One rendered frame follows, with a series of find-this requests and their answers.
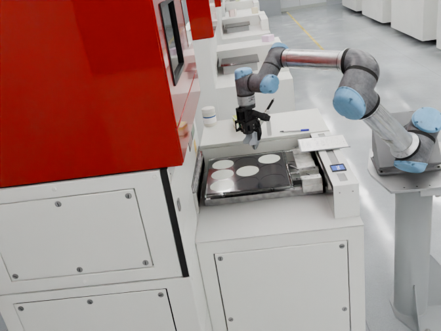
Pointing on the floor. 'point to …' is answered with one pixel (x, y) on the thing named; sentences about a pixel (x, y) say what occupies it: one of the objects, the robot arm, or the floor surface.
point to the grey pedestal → (415, 265)
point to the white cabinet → (286, 282)
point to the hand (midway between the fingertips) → (255, 146)
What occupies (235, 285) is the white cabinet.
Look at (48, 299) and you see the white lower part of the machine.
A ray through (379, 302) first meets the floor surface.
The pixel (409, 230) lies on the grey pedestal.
